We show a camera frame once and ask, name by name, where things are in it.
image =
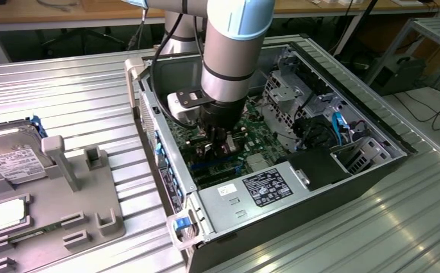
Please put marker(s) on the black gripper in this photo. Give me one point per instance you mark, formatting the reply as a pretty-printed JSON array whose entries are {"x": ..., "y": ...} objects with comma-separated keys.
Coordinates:
[{"x": 221, "y": 116}]

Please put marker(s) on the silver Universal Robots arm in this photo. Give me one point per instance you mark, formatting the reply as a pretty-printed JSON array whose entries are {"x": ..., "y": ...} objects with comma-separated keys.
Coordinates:
[{"x": 227, "y": 57}]

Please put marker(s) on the green motherboard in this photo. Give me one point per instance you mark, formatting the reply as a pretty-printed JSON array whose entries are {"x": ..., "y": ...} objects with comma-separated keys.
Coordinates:
[{"x": 259, "y": 136}]

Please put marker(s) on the silver drive cage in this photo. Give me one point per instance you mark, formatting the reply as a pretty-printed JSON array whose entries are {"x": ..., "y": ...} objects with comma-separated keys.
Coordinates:
[{"x": 285, "y": 94}]

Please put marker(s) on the silver chipset heatsink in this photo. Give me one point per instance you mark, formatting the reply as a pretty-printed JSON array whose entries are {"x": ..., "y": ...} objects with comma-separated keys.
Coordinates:
[{"x": 258, "y": 163}]

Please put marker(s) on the black expansion slot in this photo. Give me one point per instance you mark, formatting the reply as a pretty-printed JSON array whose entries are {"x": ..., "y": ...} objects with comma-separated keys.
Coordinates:
[{"x": 218, "y": 177}]

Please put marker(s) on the black plastic shroud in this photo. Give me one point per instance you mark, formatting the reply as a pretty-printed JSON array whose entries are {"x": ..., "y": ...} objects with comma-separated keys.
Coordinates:
[{"x": 315, "y": 167}]

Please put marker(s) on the silver power supply unit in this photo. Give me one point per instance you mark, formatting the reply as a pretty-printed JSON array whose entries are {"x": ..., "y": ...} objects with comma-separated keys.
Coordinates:
[{"x": 221, "y": 210}]

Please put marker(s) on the blue case latch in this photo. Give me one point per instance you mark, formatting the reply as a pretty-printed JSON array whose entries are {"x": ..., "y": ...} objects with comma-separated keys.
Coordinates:
[{"x": 182, "y": 223}]

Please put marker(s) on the silver disk bay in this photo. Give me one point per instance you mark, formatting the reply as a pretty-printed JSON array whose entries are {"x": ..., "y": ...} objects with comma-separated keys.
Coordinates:
[{"x": 361, "y": 159}]

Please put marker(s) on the open black PC case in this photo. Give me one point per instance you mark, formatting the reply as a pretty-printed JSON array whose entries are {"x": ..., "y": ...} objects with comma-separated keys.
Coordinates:
[{"x": 281, "y": 241}]

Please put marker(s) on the black box on floor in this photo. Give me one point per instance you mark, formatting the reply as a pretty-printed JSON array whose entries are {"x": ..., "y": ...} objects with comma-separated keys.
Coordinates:
[{"x": 402, "y": 76}]

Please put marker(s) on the wooden desk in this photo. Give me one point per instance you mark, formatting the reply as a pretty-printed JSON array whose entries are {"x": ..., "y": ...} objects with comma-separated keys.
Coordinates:
[{"x": 91, "y": 8}]

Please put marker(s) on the grey printed parts rack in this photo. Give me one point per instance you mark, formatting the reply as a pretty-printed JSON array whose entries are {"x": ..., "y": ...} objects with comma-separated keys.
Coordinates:
[{"x": 53, "y": 213}]

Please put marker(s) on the silver hard disk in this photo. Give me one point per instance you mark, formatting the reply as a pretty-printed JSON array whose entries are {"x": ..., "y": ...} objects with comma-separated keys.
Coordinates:
[{"x": 11, "y": 159}]

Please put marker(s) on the loose green RAM stick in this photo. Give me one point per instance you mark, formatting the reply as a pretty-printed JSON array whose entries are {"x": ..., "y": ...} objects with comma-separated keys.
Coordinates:
[{"x": 34, "y": 233}]

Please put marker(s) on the CPU with silver lid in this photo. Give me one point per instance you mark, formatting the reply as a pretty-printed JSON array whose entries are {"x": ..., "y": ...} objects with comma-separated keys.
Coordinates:
[{"x": 10, "y": 213}]

